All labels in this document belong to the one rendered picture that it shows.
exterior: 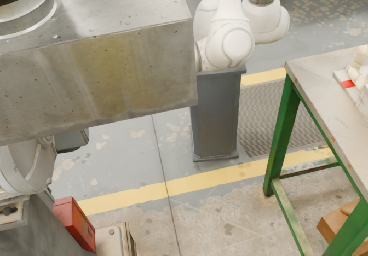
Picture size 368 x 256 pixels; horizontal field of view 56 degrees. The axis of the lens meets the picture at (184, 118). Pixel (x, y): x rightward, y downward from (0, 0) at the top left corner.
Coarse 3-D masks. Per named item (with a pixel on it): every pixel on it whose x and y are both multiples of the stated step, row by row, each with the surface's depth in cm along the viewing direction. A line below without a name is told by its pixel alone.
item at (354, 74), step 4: (348, 68) 110; (352, 68) 109; (348, 72) 109; (352, 72) 108; (356, 72) 107; (352, 76) 108; (356, 76) 107; (360, 76) 106; (352, 80) 108; (356, 80) 106; (360, 80) 105; (356, 84) 106; (360, 84) 105; (360, 88) 105
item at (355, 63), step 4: (356, 52) 105; (356, 56) 106; (360, 56) 105; (364, 56) 105; (352, 60) 108; (356, 60) 106; (360, 60) 106; (352, 64) 108; (356, 64) 107; (360, 64) 107; (356, 68) 108
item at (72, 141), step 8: (88, 128) 107; (56, 136) 98; (64, 136) 99; (72, 136) 99; (80, 136) 100; (88, 136) 104; (56, 144) 101; (64, 144) 101; (72, 144) 102; (80, 144) 103; (64, 152) 107
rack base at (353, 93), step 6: (366, 66) 114; (336, 72) 113; (342, 72) 113; (360, 72) 112; (366, 72) 112; (336, 78) 113; (342, 78) 111; (348, 78) 111; (348, 90) 108; (354, 90) 107; (348, 96) 107; (354, 96) 106; (354, 102) 105
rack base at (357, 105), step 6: (366, 84) 98; (366, 90) 98; (360, 96) 101; (366, 96) 98; (360, 102) 102; (366, 102) 99; (360, 108) 102; (366, 108) 99; (366, 114) 100; (366, 120) 100
